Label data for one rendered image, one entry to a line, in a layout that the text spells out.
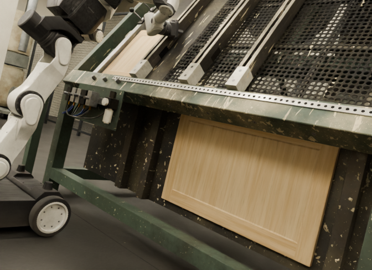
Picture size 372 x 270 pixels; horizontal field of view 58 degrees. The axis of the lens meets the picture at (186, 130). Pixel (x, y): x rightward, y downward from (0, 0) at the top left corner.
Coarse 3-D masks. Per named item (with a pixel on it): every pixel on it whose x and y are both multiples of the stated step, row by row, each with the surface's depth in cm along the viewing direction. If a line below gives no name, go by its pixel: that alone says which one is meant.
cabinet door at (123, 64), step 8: (144, 32) 245; (136, 40) 242; (144, 40) 236; (152, 40) 231; (128, 48) 239; (136, 48) 234; (144, 48) 228; (120, 56) 236; (128, 56) 231; (136, 56) 226; (112, 64) 233; (120, 64) 229; (128, 64) 223; (136, 64) 218; (104, 72) 230; (112, 72) 225; (120, 72) 220; (128, 72) 215
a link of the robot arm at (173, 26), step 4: (172, 20) 210; (176, 20) 209; (168, 24) 202; (172, 24) 206; (176, 24) 208; (168, 28) 202; (172, 28) 207; (176, 28) 209; (164, 32) 202; (168, 32) 204; (172, 32) 207; (176, 32) 209; (168, 36) 210; (172, 36) 209; (176, 36) 210
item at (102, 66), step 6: (156, 12) 259; (138, 24) 253; (144, 24) 253; (132, 30) 251; (138, 30) 250; (132, 36) 247; (126, 42) 244; (120, 48) 241; (114, 54) 239; (108, 60) 236; (102, 66) 234
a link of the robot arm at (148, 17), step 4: (144, 16) 196; (148, 16) 195; (152, 16) 195; (148, 20) 195; (152, 20) 192; (148, 24) 195; (164, 24) 197; (148, 28) 195; (164, 28) 200; (160, 32) 201
